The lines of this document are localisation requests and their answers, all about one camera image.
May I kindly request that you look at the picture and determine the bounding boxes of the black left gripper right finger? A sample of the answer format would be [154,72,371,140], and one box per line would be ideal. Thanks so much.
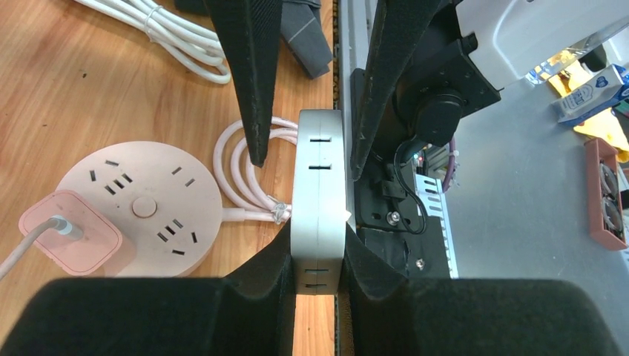
[338,228,621,355]

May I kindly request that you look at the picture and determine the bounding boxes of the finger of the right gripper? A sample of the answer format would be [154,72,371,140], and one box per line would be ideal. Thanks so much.
[349,0,440,180]
[204,0,283,167]

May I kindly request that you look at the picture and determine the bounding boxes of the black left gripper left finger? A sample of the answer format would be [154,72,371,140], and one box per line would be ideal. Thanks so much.
[1,225,296,355]

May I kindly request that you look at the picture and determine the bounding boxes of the pink round socket hub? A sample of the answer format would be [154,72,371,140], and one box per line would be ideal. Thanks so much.
[57,141,223,277]

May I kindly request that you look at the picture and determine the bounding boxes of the pink small adapter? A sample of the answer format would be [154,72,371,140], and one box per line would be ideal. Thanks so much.
[19,190,136,277]

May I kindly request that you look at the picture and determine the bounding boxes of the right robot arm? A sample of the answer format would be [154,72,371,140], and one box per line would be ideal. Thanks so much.
[211,1,620,355]

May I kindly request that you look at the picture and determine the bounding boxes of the blue white carton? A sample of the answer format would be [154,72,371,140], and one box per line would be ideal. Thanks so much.
[551,64,628,126]

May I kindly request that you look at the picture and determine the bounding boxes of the yellow cloth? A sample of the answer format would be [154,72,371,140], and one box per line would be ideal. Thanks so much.
[550,62,628,163]

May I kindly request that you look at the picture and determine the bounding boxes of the brown tray with glasses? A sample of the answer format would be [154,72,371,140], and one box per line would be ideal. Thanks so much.
[584,138,628,251]

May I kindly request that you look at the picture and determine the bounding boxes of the white cable bundle right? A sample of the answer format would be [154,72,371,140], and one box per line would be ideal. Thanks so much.
[73,0,232,85]

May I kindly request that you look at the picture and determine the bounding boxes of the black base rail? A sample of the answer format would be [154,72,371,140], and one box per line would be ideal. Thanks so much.
[355,70,464,278]

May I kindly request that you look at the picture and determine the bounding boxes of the pink usb cable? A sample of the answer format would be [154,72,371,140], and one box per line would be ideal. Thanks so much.
[0,216,85,282]

